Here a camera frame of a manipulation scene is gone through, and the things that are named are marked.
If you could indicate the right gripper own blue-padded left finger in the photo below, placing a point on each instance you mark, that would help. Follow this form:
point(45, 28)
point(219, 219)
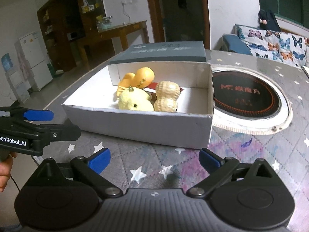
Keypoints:
point(88, 171)

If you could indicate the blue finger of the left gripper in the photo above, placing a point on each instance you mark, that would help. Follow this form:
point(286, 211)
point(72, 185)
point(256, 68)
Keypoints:
point(38, 115)

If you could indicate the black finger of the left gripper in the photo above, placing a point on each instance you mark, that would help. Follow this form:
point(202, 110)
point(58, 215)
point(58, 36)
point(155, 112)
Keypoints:
point(57, 132)

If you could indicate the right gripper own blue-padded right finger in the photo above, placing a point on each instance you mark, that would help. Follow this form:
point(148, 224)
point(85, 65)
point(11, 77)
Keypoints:
point(220, 170)

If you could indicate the red snack packet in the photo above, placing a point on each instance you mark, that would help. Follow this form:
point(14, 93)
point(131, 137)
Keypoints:
point(152, 89)

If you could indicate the person's left hand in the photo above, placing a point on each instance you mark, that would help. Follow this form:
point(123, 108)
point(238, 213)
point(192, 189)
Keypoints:
point(5, 170)

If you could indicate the water dispenser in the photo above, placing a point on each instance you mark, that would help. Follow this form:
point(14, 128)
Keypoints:
point(15, 79)

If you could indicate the white cardboard box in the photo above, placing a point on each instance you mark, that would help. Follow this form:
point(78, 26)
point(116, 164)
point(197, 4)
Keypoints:
point(93, 106)

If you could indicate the starry grey table cloth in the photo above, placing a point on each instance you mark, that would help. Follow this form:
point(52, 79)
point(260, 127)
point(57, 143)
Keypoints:
point(141, 165)

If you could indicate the white refrigerator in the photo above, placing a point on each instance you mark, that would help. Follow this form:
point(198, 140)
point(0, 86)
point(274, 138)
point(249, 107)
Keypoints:
point(35, 61)

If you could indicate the built-in induction cooker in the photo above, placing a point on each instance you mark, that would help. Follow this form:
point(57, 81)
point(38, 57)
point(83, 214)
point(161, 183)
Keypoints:
point(249, 102)

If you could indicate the pale yellow mango toy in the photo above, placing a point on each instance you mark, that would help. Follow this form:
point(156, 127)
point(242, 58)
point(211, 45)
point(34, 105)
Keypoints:
point(135, 99)

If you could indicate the beige peanut toy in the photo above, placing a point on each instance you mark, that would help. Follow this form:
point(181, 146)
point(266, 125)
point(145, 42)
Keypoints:
point(165, 105)

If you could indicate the orange duck toy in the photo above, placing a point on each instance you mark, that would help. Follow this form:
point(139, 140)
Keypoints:
point(141, 79)

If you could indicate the dark wooden shelf cabinet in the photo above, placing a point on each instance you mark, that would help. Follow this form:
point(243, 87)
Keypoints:
point(70, 32)

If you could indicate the glass jar on table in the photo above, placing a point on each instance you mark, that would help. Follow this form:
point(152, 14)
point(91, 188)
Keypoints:
point(103, 23)

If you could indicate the grey-green box lid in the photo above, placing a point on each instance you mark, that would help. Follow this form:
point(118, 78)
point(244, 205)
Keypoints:
point(191, 51)

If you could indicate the wooden side table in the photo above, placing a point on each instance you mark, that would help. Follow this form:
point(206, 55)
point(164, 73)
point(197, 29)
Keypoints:
point(120, 31)

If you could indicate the blue sofa cushion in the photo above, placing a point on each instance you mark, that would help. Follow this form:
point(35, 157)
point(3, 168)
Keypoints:
point(232, 43)

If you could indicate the butterfly pattern sofa cover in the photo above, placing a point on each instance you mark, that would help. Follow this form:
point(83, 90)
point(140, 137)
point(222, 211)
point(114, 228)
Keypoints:
point(281, 47)

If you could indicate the black bag on sofa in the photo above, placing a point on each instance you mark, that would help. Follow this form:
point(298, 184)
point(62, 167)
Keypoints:
point(268, 21)

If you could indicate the brown wooden door frame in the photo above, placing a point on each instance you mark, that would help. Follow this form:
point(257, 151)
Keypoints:
point(180, 20)

